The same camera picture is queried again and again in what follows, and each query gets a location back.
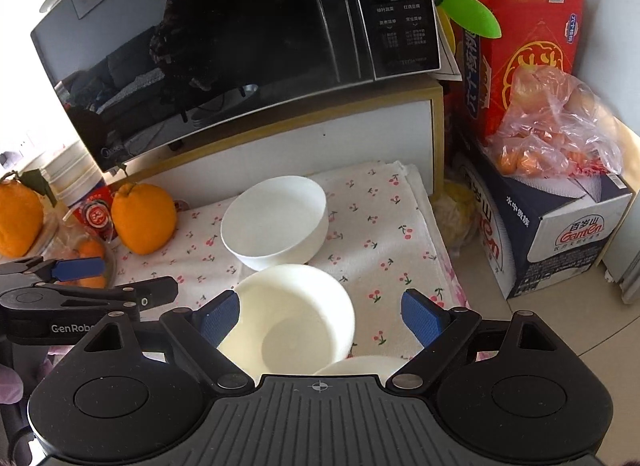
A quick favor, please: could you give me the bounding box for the large orange with leaves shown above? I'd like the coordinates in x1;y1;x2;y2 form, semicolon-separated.
0;171;58;257

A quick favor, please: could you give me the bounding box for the white bowl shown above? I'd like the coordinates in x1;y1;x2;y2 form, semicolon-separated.
221;176;328;271
217;264;356;382
312;356;401;377

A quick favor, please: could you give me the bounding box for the plastic bag of oranges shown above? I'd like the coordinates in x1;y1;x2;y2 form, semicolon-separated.
487;66;623;179

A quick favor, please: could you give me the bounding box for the black microwave oven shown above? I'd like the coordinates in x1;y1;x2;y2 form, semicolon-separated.
30;0;442;173

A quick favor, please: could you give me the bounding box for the yellow plastic bag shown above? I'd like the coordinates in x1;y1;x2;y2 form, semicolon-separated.
432;181;478;249

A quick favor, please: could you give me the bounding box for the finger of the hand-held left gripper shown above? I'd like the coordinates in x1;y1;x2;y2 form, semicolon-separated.
100;276;179;321
0;256;107;291

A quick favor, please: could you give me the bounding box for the red carton box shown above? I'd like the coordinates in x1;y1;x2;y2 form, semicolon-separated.
450;0;587;147

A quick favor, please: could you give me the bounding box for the cherry print tablecloth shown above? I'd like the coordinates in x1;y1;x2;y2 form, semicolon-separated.
45;160;468;364

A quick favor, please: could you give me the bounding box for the dark blue carton box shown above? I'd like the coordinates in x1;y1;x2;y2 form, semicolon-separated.
457;136;633;301

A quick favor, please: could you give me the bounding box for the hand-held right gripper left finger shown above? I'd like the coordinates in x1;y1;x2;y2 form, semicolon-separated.
80;290;257;392

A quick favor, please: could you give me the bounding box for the glass jar of small oranges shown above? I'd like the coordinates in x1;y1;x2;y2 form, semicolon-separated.
30;186;119;291

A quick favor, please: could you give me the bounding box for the stack of white containers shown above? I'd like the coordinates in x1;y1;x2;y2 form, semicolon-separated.
42;146;106;199

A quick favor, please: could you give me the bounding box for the person's left hand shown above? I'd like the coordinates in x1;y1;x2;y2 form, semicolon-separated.
0;364;25;404

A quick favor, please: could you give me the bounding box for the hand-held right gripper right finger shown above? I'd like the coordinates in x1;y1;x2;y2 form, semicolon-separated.
389;288;558;392

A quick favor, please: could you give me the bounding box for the white cabinet with wooden trim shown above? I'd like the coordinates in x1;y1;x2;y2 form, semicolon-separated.
107;80;446;207

